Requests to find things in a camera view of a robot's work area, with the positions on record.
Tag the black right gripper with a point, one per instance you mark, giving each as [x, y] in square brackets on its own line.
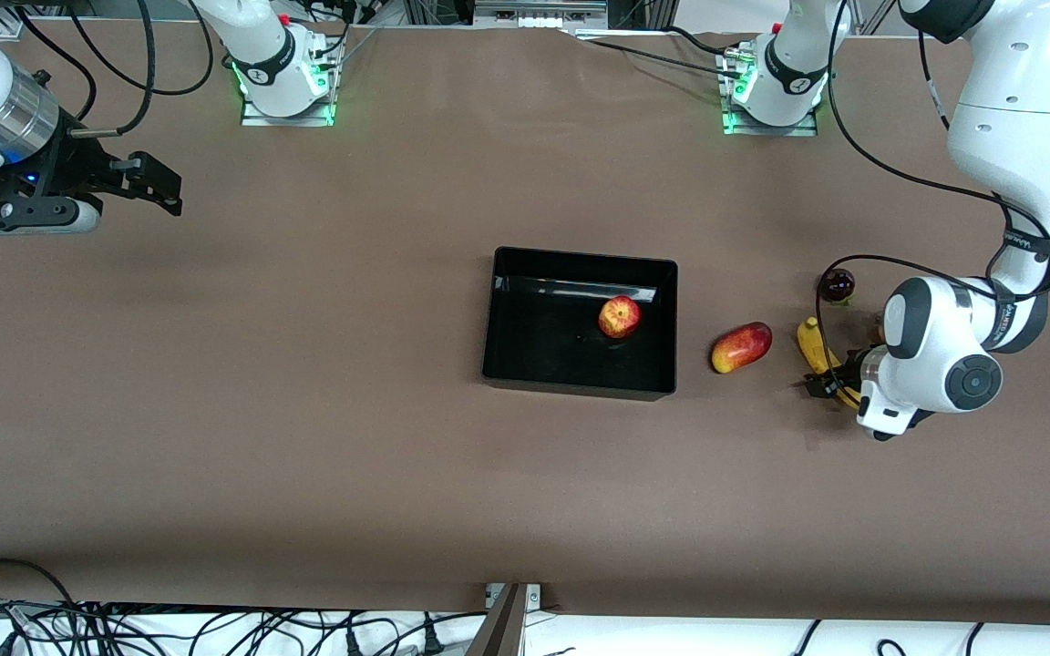
[80, 169]

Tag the yellow banana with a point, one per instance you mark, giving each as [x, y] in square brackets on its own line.
[814, 342]

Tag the red yellow apple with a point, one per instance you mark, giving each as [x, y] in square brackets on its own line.
[620, 317]

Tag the black plastic box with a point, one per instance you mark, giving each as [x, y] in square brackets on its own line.
[543, 346]

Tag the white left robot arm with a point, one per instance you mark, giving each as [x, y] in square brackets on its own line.
[1008, 91]

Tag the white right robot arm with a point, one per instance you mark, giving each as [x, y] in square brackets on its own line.
[261, 36]

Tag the dark purple mangosteen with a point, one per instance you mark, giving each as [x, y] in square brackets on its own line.
[837, 284]

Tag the red yellow mango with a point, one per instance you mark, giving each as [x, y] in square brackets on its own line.
[742, 347]

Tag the grey power strip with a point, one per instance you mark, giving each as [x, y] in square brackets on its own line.
[539, 14]

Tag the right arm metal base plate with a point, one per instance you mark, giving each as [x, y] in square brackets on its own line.
[288, 117]

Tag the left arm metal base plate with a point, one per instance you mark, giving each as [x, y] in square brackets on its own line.
[771, 128]

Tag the silver table edge bracket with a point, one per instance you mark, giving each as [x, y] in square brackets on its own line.
[534, 596]

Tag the grey camera pole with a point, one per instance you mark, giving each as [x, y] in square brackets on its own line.
[499, 629]

